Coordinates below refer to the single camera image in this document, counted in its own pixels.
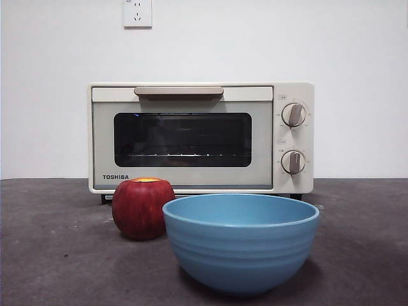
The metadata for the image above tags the oven door with beige handle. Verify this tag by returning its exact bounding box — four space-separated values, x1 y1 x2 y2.
91 85 274 191

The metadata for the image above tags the blue ribbed bowl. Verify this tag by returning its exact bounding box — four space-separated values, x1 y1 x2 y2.
162 193 321 296

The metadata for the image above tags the red yellow apple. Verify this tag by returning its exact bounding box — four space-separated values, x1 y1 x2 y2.
111 178 177 242

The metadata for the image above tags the cream Toshiba toaster oven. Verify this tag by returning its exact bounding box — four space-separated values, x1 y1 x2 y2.
88 82 315 205

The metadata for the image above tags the cream oven knob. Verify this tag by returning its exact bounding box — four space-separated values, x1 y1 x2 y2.
281 102 307 128
280 149 307 175

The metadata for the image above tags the white wall socket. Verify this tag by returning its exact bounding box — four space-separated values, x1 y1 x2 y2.
123 0 153 30

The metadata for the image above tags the metal wire oven rack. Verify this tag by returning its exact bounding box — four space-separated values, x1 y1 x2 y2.
126 152 244 159

